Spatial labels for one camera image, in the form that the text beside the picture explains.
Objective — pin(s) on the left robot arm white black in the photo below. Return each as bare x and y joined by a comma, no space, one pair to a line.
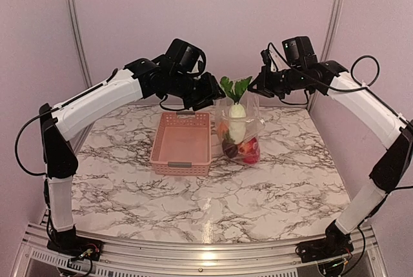
137,80

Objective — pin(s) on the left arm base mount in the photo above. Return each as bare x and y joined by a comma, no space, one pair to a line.
69,243

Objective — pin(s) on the left aluminium corner post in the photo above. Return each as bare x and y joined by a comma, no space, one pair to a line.
78,42

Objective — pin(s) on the red pepper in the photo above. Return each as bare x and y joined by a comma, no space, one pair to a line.
251,159
249,148

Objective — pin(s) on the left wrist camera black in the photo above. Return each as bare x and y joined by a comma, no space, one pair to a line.
186,58

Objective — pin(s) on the red pepper front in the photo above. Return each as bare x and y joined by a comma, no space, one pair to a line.
251,159

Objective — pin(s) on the aluminium front rail frame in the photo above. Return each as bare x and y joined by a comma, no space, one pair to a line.
129,257

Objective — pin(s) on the clear zip top bag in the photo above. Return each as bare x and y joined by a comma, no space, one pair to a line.
254,122

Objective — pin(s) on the white cabbage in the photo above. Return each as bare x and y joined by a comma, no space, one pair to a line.
237,129
235,91

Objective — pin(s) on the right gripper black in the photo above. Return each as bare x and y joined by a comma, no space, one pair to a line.
263,84

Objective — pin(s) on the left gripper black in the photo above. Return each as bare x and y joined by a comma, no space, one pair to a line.
211,92

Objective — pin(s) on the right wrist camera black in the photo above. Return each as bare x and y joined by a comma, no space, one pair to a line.
299,52

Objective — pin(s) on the pink plastic basket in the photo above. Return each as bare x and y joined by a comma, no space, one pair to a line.
182,145

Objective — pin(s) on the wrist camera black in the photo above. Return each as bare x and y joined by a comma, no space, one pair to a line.
186,58
299,52

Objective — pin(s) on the dark purple pepper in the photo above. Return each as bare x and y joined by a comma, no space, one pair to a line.
229,148

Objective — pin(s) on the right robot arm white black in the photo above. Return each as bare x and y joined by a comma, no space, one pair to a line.
395,133

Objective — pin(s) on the aluminium corner post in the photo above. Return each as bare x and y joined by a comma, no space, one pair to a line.
78,42
332,27

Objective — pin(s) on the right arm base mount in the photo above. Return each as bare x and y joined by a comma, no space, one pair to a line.
335,243

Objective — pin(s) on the orange pepper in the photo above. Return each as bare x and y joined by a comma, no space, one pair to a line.
222,130

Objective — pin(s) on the right aluminium corner post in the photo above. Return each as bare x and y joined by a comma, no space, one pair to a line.
332,27

